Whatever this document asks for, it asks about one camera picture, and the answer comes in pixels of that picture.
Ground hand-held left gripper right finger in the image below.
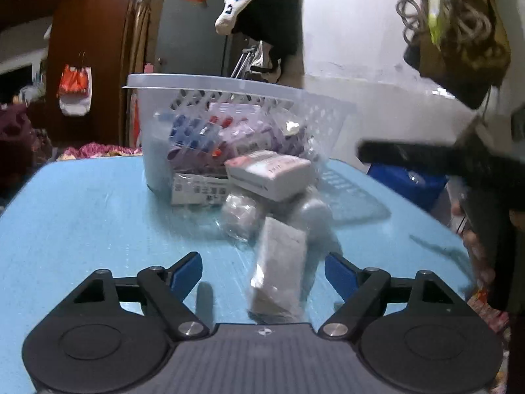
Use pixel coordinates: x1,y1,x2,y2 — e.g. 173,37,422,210
318,253,458,340

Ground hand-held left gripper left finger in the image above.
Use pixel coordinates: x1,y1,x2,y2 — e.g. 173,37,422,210
70,252,208,340

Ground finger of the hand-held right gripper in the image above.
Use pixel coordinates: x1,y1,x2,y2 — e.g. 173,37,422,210
357,140,464,177

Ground pale round packet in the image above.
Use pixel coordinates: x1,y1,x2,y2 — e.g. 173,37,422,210
220,193,263,241
295,197,335,247

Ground white box black print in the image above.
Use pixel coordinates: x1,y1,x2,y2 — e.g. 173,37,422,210
171,172,232,207

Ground white box red print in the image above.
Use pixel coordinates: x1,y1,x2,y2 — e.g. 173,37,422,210
225,150,313,203

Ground white plastic basket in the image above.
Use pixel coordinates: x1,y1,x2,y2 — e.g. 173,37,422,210
122,73,357,203

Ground mauve box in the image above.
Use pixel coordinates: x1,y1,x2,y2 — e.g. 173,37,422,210
219,122,284,161

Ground pink beige box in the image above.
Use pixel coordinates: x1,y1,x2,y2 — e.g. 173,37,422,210
207,102,263,127

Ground person's right hand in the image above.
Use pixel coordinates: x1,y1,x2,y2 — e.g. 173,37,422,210
451,202,495,282

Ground blue bin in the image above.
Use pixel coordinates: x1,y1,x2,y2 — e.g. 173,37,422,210
367,163,448,214

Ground olive hanging bag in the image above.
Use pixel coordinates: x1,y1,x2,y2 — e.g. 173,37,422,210
404,0,511,109

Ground colourful packets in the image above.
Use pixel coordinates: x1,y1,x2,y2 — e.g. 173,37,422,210
468,287,511,337

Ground pink floral blanket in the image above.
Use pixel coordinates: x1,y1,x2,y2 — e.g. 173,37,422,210
57,142,142,161

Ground metal crutch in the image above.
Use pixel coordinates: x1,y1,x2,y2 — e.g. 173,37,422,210
232,47,263,78

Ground black hanging garment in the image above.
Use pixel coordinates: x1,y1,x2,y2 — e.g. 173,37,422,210
232,0,302,83

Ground maroon cloth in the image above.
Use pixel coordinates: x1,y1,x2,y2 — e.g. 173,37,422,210
0,104,52,181

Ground red white plastic bag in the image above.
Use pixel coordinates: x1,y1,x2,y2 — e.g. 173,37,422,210
57,65,92,116

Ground white lettered cap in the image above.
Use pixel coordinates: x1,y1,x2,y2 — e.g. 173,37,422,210
215,0,304,35

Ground grey door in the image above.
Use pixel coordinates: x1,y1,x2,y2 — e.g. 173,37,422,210
156,0,234,78

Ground wooden planks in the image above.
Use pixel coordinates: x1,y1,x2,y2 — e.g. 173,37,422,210
123,0,160,148

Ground brown wooden wardrobe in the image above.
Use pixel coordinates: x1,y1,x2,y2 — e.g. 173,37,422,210
0,0,142,148

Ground grey cable bundle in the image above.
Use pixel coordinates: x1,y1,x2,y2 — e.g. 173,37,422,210
396,0,505,75

